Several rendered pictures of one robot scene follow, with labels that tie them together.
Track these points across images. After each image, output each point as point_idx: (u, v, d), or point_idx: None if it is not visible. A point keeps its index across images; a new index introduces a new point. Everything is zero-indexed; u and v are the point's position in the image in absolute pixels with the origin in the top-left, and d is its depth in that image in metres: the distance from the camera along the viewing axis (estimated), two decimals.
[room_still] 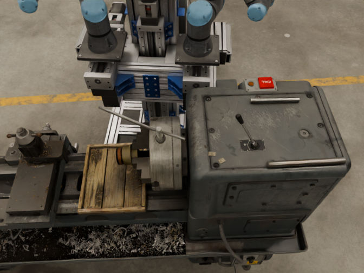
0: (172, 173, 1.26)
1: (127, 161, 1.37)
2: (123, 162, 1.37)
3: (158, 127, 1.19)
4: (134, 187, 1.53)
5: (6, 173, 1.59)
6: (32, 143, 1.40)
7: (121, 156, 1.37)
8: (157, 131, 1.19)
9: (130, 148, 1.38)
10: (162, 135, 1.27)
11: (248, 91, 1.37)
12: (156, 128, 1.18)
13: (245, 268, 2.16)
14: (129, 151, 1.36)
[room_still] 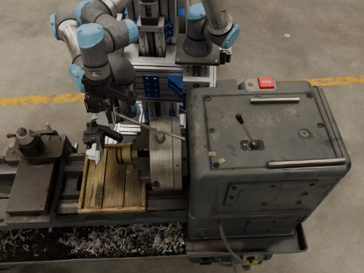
0: (172, 173, 1.26)
1: (127, 161, 1.37)
2: (123, 162, 1.37)
3: (158, 127, 1.19)
4: (134, 187, 1.53)
5: (6, 173, 1.59)
6: (32, 143, 1.40)
7: (121, 156, 1.37)
8: (157, 131, 1.19)
9: (130, 148, 1.38)
10: (162, 135, 1.27)
11: (248, 91, 1.37)
12: (156, 128, 1.18)
13: (245, 268, 2.16)
14: (129, 151, 1.36)
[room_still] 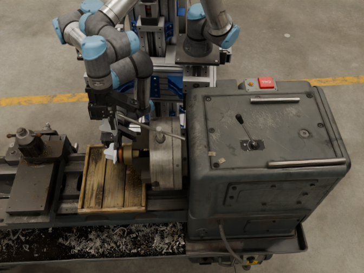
0: (172, 173, 1.26)
1: (128, 160, 1.37)
2: (124, 161, 1.37)
3: (158, 127, 1.19)
4: (134, 187, 1.53)
5: (6, 173, 1.59)
6: (32, 143, 1.40)
7: (122, 155, 1.37)
8: (157, 131, 1.19)
9: (132, 148, 1.38)
10: (162, 135, 1.27)
11: (248, 91, 1.37)
12: (156, 128, 1.18)
13: (245, 268, 2.16)
14: (130, 151, 1.36)
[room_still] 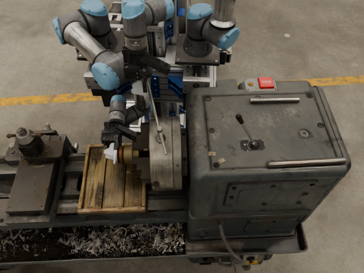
0: (172, 173, 1.26)
1: (128, 160, 1.37)
2: (124, 161, 1.37)
3: (160, 127, 1.19)
4: (134, 187, 1.53)
5: (6, 173, 1.59)
6: (32, 143, 1.40)
7: (122, 155, 1.37)
8: (156, 129, 1.19)
9: (132, 148, 1.38)
10: (164, 138, 1.26)
11: (248, 91, 1.37)
12: (158, 126, 1.19)
13: (245, 268, 2.16)
14: (130, 151, 1.36)
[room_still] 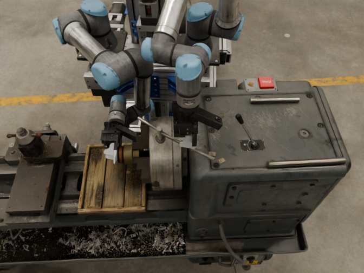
0: (172, 173, 1.26)
1: (128, 160, 1.36)
2: (124, 161, 1.37)
3: (158, 130, 1.18)
4: (134, 187, 1.53)
5: (6, 173, 1.59)
6: (32, 143, 1.40)
7: (122, 155, 1.36)
8: (161, 127, 1.19)
9: (132, 148, 1.38)
10: (157, 141, 1.26)
11: (248, 91, 1.37)
12: (161, 129, 1.18)
13: (245, 268, 2.16)
14: (130, 151, 1.36)
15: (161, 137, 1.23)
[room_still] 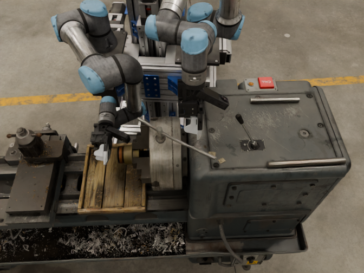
0: (172, 173, 1.26)
1: (128, 160, 1.36)
2: (124, 161, 1.37)
3: (159, 130, 1.18)
4: (134, 187, 1.53)
5: (6, 173, 1.59)
6: (32, 143, 1.40)
7: (122, 155, 1.36)
8: (161, 128, 1.19)
9: (132, 148, 1.38)
10: (157, 141, 1.26)
11: (248, 91, 1.37)
12: (161, 129, 1.18)
13: (245, 268, 2.16)
14: (130, 151, 1.36)
15: (161, 137, 1.23)
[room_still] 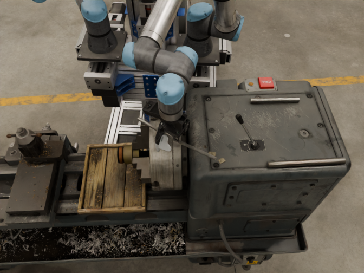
0: (172, 173, 1.26)
1: (128, 160, 1.36)
2: (124, 161, 1.37)
3: None
4: (134, 187, 1.53)
5: (6, 173, 1.59)
6: (32, 143, 1.40)
7: (122, 155, 1.36)
8: None
9: (132, 148, 1.38)
10: None
11: (248, 91, 1.37)
12: None
13: (245, 268, 2.16)
14: (130, 151, 1.36)
15: None
